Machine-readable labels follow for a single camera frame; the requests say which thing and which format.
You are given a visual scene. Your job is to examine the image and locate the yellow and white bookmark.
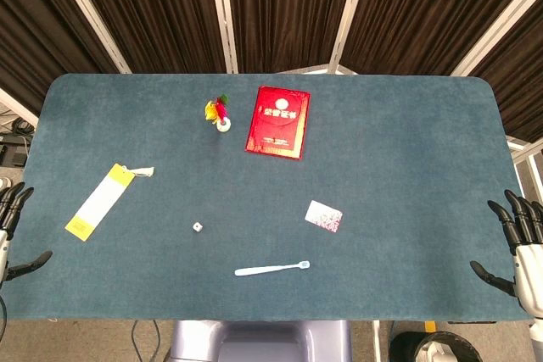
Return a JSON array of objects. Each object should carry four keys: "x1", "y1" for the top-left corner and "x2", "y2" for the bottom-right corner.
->
[{"x1": 64, "y1": 163, "x2": 155, "y2": 242}]

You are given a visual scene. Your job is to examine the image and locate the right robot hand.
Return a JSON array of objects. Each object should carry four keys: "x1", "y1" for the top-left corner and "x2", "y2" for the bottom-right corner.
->
[{"x1": 469, "y1": 189, "x2": 543, "y2": 319}]

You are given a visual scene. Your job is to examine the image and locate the dark brown curtain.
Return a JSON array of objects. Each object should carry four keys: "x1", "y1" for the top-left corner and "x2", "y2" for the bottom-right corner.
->
[{"x1": 0, "y1": 0, "x2": 543, "y2": 142}]

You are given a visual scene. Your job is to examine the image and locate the colourful feather shuttlecock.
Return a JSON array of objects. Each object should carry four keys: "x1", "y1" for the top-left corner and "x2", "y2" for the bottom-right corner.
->
[{"x1": 204, "y1": 93, "x2": 232, "y2": 133}]

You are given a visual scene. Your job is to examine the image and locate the blue felt table mat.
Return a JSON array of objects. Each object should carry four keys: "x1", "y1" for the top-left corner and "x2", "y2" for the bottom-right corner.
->
[{"x1": 3, "y1": 72, "x2": 535, "y2": 323}]

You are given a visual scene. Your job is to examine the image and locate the light blue toothbrush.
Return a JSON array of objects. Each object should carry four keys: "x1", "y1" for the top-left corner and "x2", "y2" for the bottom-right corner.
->
[{"x1": 233, "y1": 259, "x2": 311, "y2": 277}]

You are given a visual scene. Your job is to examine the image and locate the white partition frame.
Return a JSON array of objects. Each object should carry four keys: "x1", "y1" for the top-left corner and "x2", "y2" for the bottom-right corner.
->
[{"x1": 46, "y1": 0, "x2": 543, "y2": 79}]

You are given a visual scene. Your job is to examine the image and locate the black round bin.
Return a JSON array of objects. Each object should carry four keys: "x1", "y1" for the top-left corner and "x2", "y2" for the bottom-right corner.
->
[{"x1": 389, "y1": 331, "x2": 483, "y2": 362}]

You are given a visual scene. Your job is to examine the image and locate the black floor cable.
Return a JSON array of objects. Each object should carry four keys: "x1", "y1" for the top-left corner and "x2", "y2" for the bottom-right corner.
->
[{"x1": 130, "y1": 320, "x2": 162, "y2": 362}]

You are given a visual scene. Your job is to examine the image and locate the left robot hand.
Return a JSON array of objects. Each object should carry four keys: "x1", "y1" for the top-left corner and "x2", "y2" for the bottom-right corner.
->
[{"x1": 0, "y1": 181, "x2": 53, "y2": 291}]

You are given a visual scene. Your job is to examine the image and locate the white card with red pattern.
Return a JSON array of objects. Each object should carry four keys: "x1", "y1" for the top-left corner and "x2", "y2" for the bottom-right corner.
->
[{"x1": 304, "y1": 199, "x2": 344, "y2": 233}]

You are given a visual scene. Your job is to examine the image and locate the red certificate booklet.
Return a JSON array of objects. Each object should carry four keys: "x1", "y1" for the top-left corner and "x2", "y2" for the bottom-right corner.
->
[{"x1": 244, "y1": 86, "x2": 311, "y2": 162}]

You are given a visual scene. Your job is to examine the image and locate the lavender robot base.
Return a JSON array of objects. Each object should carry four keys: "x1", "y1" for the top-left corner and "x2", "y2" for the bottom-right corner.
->
[{"x1": 168, "y1": 320, "x2": 353, "y2": 362}]

